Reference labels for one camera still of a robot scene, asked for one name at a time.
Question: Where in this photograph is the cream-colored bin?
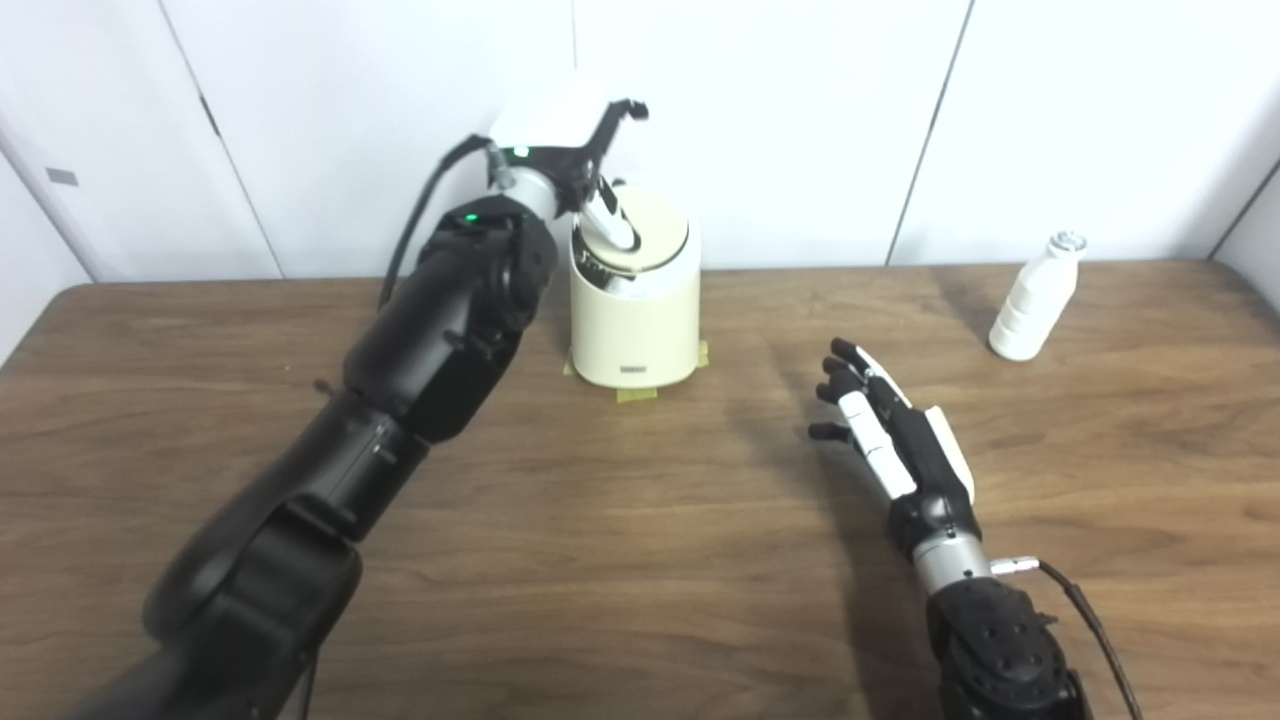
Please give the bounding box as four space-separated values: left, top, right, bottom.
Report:
565 183 703 389

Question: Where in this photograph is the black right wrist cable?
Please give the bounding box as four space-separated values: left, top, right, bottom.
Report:
990 556 1143 720

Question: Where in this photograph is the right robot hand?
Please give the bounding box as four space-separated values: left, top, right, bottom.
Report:
808 338 983 561

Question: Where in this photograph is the small white plastic bottle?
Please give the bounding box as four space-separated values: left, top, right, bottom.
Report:
988 231 1088 363

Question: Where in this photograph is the round cream bin lid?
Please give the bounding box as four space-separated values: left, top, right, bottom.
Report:
575 185 691 291

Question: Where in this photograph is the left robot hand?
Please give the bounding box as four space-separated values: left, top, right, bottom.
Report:
487 72 651 253

